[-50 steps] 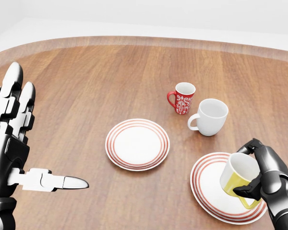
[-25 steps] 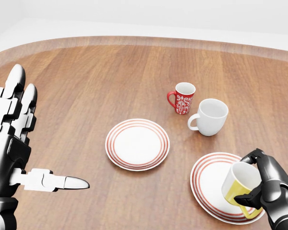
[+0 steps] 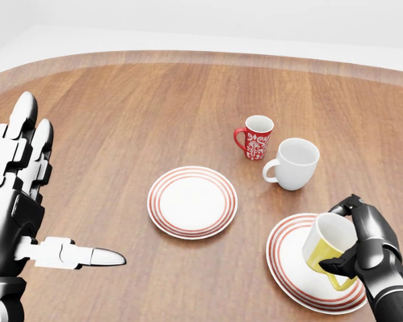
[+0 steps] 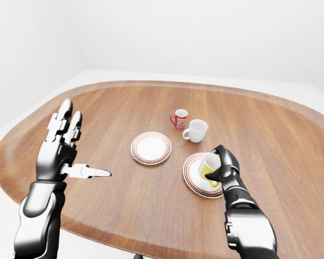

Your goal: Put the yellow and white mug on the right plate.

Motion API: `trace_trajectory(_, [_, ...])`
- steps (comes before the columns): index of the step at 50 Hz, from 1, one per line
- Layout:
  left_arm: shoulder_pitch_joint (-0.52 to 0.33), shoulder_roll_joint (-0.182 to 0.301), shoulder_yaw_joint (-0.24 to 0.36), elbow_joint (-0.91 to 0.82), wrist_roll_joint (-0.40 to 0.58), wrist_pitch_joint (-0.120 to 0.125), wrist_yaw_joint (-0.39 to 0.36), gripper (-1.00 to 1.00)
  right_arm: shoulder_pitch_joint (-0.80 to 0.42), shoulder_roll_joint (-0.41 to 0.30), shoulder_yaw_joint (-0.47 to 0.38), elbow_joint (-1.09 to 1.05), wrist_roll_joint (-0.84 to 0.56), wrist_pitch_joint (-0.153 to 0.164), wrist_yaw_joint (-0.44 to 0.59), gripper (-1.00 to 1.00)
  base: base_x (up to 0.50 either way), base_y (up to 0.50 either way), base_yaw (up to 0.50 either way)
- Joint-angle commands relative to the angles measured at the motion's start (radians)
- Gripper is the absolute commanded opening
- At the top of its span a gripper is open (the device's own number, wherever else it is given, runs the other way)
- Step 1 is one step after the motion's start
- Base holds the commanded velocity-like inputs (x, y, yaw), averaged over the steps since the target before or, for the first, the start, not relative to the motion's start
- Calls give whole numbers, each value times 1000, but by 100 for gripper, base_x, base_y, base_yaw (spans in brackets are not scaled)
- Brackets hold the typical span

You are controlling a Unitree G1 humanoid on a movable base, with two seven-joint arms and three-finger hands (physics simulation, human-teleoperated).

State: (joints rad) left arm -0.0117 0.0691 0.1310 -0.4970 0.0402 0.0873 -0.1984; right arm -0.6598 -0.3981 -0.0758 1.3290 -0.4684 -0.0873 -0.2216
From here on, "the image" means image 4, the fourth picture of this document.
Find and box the plain white mug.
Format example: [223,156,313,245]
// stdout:
[182,119,208,144]

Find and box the red patterned mug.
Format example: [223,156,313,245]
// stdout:
[170,108,189,131]

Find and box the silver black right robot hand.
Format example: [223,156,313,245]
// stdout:
[205,144,240,188]

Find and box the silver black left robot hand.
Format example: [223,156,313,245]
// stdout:
[35,98,113,182]

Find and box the white plate with red rings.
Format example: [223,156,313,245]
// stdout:
[182,152,224,199]
[130,131,172,166]

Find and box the yellow and white mug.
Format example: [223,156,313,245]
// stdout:
[197,152,222,188]

